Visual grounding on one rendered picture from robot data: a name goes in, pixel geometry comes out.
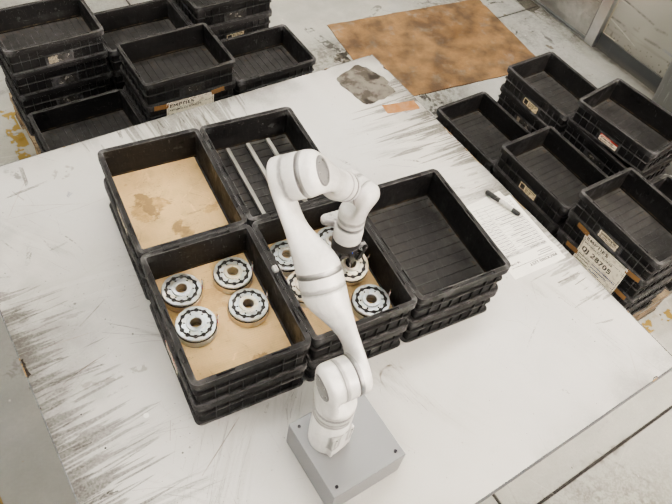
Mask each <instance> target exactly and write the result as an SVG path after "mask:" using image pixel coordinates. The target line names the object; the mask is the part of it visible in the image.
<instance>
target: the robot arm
mask: <svg viewBox="0 0 672 504"><path fill-rule="evenodd" d="M266 176H267V182H268V186H269V190H270V193H271V196H272V199H273V202H274V204H275V207H276V210H277V213H278V215H279V218H280V221H281V224H282V227H283V229H284V232H285V235H286V239H287V242H288V245H289V249H290V253H291V257H292V260H293V264H294V269H295V273H296V278H297V281H298V285H299V289H300V293H301V296H302V300H303V302H304V303H305V305H306V306H307V307H308V309H309V310H310V311H311V312H313V313H314V314H315V315H316V316H317V317H318V318H319V319H321V320H322V321H323V322H324V323H325V324H327V325H328V326H329V327H330V328H331V329H332V330H333V331H334V333H335V334H336V335H337V336H338V338H339V340H340V341H341V344H342V346H343V350H344V354H343V355H340V356H338V357H335V358H333V359H330V360H328V361H325V362H323V363H321V364H319V365H318V366H317V368H316V370H315V380H314V404H313V409H312V414H311V419H310V424H309V429H308V439H309V442H310V444H311V446H312V447H313V448H314V449H315V450H317V451H318V452H321V453H324V454H327V455H328V456H329V457H332V456H334V454H335V453H337V452H338V451H339V450H340V449H341V448H343V447H344V446H345V445H346V444H348V443H349V441H350V438H351V435H352V432H353V429H354V425H353V424H352V420H353V417H354V414H355V411H356V407H357V398H358V397H361V396H363V395H365V394H367V393H369V392H370V391H371V390H372V387H373V378H372V372H371V369H370V366H369V363H368V360H367V357H366V354H365V351H364V348H363V345H362V342H361V339H360V336H359V333H358V330H357V326H356V323H355V319H354V316H353V312H352V307H351V303H350V299H349V295H348V290H347V285H346V281H345V277H344V273H343V269H342V265H341V261H342V260H343V259H346V265H347V267H349V268H352V265H353V263H354V261H355V260H357V261H359V260H360V259H361V257H362V256H363V254H364V253H365V251H366V250H367V248H368V245H367V244H366V242H365V241H364V239H362V236H363V232H364V225H365V221H366V217H367V215H368V213H369V212H370V210H371V209H372V207H373V206H374V205H375V204H376V203H377V201H378V200H379V197H380V189H379V187H378V185H377V184H375V183H374V182H373V181H371V180H370V179H368V178H367V177H365V176H364V175H362V174H361V173H359V172H358V171H356V170H354V169H351V168H350V169H347V170H344V169H340V168H338V167H337V166H336V165H335V164H334V163H332V162H331V161H330V160H329V159H328V158H326V157H325V156H324V155H323V154H321V153H320V152H318V151H316V150H313V149H304V150H299V151H295V152H291V153H286V154H282V155H278V156H274V157H272V158H270V159H269V160H268V162H267V166H266ZM321 194H323V195H324V196H325V197H327V198H329V199H331V200H334V201H339V202H342V203H341V205H340V207H339V210H336V211H333V212H330V213H326V214H323V215H322V216H321V219H320V222H321V224H322V225H325V226H332V227H334V230H333V234H332V239H331V247H330V246H329V245H328V244H327V243H326V242H325V241H324V240H323V239H322V238H321V237H320V236H319V235H318V234H317V233H316V232H315V231H314V230H313V229H312V228H311V227H310V225H309V224H308V222H307V221H306V219H305V217H304V215H303V213H302V211H301V208H300V206H299V203H298V200H303V199H307V198H313V197H316V196H318V195H321ZM357 253H359V255H358V254H357Z"/></svg>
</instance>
